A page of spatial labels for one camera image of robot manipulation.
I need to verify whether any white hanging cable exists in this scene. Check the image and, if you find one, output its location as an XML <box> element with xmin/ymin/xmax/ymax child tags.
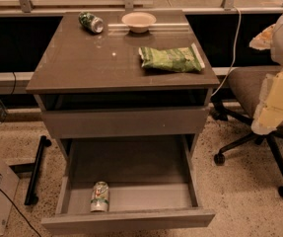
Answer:
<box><xmin>211</xmin><ymin>5</ymin><xmax>243</xmax><ymax>98</ymax></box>

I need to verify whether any grey office chair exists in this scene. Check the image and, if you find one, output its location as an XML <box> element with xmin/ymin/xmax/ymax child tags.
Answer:
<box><xmin>212</xmin><ymin>66</ymin><xmax>283</xmax><ymax>198</ymax></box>

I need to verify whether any white green 7up can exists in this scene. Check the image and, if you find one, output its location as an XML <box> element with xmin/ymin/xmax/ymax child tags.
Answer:
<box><xmin>90</xmin><ymin>182</ymin><xmax>109</xmax><ymax>212</ymax></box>

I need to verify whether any black metal bar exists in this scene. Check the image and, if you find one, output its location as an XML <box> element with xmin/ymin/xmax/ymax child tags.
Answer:
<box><xmin>25</xmin><ymin>135</ymin><xmax>51</xmax><ymax>205</ymax></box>

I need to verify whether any green chip bag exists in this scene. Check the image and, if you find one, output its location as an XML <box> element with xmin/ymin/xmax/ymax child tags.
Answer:
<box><xmin>138</xmin><ymin>43</ymin><xmax>205</xmax><ymax>73</ymax></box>

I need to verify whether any white paper bowl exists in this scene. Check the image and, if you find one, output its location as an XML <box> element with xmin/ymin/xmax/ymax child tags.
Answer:
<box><xmin>121</xmin><ymin>12</ymin><xmax>157</xmax><ymax>34</ymax></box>

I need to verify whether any closed top drawer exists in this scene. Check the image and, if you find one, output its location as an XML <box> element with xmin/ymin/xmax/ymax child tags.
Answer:
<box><xmin>42</xmin><ymin>107</ymin><xmax>209</xmax><ymax>138</ymax></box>

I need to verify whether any dark green soda can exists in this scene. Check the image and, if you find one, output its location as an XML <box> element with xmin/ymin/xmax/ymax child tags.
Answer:
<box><xmin>79</xmin><ymin>12</ymin><xmax>104</xmax><ymax>34</ymax></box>

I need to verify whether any open middle drawer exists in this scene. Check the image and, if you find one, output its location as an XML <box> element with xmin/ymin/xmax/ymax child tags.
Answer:
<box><xmin>41</xmin><ymin>135</ymin><xmax>215</xmax><ymax>235</ymax></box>

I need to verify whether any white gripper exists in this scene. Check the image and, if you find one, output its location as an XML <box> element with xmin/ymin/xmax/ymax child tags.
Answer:
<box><xmin>249</xmin><ymin>14</ymin><xmax>283</xmax><ymax>135</ymax></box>

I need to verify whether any black cable on floor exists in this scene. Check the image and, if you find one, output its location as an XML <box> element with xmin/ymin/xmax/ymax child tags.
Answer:
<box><xmin>0</xmin><ymin>161</ymin><xmax>42</xmax><ymax>237</ymax></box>

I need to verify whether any grey drawer cabinet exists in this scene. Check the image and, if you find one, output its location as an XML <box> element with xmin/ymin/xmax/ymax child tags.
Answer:
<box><xmin>25</xmin><ymin>9</ymin><xmax>221</xmax><ymax>153</ymax></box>

